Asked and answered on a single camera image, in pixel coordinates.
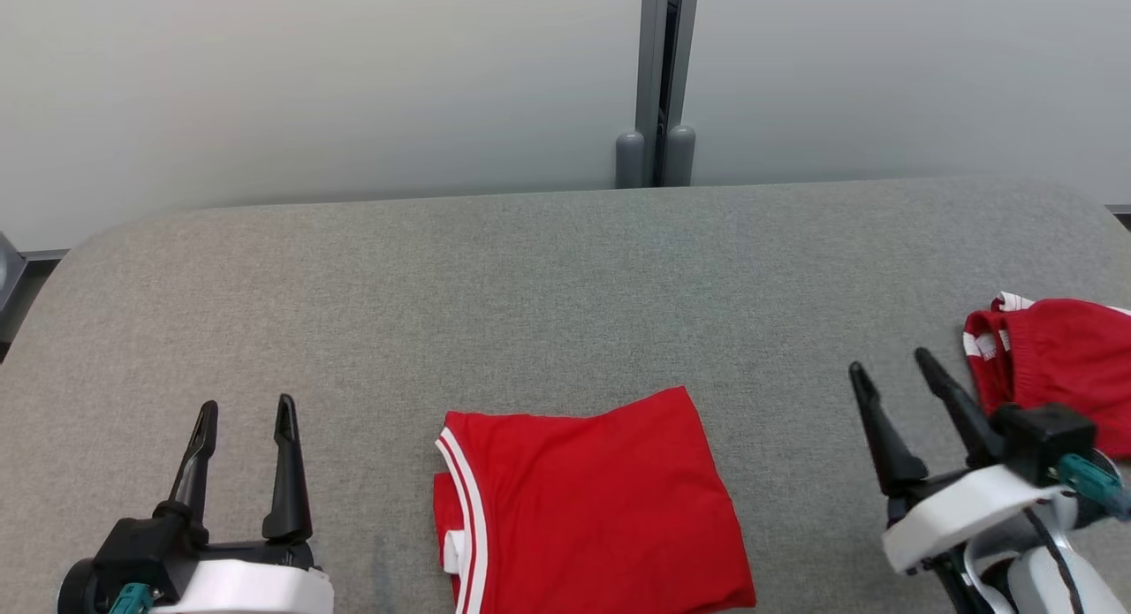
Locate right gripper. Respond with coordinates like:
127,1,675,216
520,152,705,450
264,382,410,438
848,347,1074,575

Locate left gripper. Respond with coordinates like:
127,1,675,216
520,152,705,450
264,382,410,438
155,393,335,614

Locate red shorts with white trim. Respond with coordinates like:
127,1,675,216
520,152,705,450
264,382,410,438
961,292,1131,460

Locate red shirt with white sleeves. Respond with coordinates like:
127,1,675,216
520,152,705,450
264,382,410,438
431,384,758,614

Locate grey partition leg with caster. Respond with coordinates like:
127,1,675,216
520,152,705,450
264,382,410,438
0,232,26,319

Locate grey fabric sofa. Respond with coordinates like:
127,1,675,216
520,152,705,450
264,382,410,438
0,177,1131,614

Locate teal left cable connector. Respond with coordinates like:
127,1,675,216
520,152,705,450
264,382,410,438
108,583,153,614

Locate teal cable connector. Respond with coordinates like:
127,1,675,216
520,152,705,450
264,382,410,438
108,583,153,614
1056,453,1131,519

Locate teal right cable connector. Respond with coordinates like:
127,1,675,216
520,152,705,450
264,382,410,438
1056,453,1131,519

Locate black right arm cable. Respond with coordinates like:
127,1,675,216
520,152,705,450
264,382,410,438
1025,506,1083,614

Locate grey metal partition post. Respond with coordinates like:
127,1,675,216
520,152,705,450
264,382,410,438
614,0,702,189

